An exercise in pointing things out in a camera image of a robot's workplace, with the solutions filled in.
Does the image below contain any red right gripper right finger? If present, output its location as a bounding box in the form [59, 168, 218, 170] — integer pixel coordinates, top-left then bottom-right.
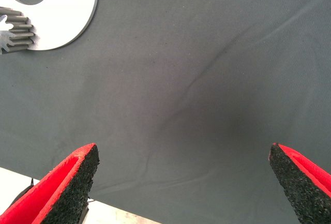
[268, 142, 331, 224]

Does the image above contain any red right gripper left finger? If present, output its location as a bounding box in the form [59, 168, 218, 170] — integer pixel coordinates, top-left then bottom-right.
[0, 142, 100, 224]

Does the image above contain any small steel planetary gear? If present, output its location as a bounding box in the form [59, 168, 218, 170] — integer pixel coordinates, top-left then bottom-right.
[0, 6, 36, 55]

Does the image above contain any round metal carrier plate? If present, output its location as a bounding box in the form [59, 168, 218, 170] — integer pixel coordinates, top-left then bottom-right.
[0, 0, 100, 51]

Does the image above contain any dark grey table cloth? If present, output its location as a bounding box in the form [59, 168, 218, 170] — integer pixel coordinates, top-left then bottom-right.
[0, 0, 331, 224]

